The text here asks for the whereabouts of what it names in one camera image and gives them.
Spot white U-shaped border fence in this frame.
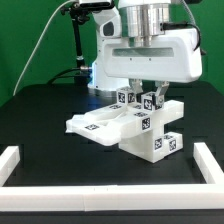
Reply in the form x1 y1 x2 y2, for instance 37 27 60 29
0 143 224 212

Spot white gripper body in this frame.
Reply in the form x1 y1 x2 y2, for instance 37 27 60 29
98 22 202 83

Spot white chair back frame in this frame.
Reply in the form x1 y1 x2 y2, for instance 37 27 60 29
66 100 184 146

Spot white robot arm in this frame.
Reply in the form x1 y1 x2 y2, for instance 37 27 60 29
89 0 202 106

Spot white chair seat block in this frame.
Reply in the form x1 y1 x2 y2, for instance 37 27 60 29
119 126 167 163

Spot white cube nut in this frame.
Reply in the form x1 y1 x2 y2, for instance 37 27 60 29
141 92 162 112
116 86 136 104

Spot black camera stand pole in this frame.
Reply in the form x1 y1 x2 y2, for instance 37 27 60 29
60 3 90 86

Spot black cables at base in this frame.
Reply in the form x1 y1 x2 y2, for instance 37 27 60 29
46 65 94 85

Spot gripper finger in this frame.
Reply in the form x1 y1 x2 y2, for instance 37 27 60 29
155 81 169 106
129 79 143 100

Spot white cable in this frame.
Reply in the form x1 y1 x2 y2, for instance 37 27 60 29
12 0 76 97

